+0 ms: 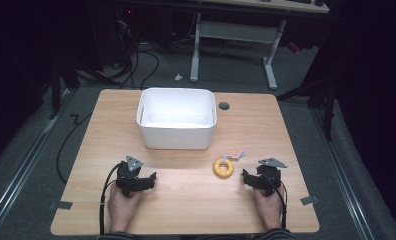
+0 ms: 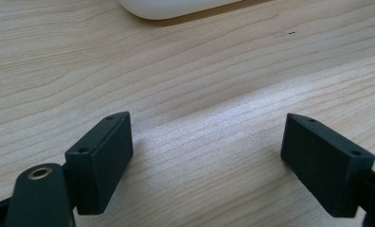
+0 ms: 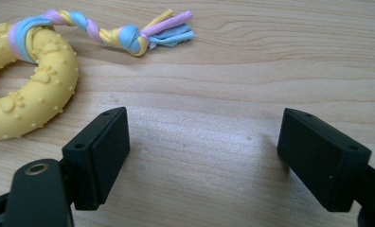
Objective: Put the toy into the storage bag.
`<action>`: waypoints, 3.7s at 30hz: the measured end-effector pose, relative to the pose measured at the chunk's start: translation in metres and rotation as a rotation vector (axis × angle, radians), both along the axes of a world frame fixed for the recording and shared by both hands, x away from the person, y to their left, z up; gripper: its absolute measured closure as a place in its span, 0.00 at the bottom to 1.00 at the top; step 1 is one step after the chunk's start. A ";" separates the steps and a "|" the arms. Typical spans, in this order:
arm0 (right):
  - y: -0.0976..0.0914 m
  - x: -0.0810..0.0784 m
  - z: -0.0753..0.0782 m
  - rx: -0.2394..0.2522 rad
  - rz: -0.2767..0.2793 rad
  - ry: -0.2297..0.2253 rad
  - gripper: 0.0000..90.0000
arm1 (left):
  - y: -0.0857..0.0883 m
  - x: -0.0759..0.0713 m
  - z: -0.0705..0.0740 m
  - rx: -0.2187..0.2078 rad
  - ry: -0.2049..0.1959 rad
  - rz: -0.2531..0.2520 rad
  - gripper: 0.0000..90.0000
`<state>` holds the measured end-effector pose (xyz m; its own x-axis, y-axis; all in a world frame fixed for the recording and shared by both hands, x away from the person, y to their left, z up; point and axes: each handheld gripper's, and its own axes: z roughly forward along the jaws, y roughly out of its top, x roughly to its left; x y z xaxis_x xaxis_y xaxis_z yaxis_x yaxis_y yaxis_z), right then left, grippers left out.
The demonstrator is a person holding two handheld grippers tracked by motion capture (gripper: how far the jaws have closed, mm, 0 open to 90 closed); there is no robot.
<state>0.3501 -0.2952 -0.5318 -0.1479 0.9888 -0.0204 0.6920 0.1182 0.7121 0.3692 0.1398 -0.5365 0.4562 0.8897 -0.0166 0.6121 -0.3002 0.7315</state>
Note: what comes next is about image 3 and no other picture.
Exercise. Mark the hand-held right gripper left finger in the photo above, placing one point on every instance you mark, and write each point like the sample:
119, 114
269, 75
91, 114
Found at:
103, 157

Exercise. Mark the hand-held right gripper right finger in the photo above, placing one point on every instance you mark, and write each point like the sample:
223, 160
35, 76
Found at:
321, 160

